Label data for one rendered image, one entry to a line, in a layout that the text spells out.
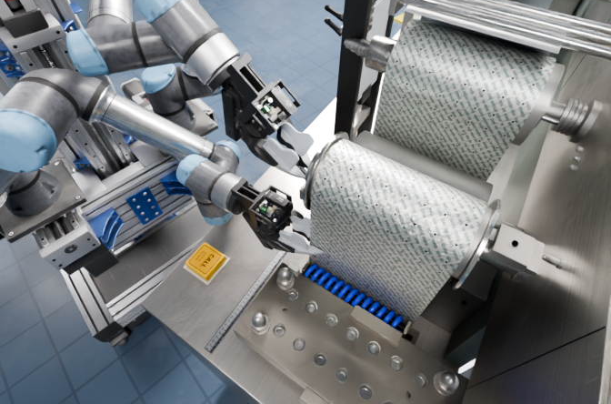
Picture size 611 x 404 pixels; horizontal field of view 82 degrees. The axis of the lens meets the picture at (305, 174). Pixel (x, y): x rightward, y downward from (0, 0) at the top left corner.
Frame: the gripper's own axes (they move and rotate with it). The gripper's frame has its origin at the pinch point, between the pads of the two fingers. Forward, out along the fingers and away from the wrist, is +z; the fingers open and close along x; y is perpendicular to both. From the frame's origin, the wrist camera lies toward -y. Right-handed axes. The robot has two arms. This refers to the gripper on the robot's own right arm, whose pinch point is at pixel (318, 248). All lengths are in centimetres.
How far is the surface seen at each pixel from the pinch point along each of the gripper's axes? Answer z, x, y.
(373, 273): 11.4, -0.3, 3.3
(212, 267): -23.0, -10.5, -16.6
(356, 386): 17.4, -15.5, -6.0
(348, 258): 6.4, -0.2, 3.4
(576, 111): 27.6, 29.5, 26.8
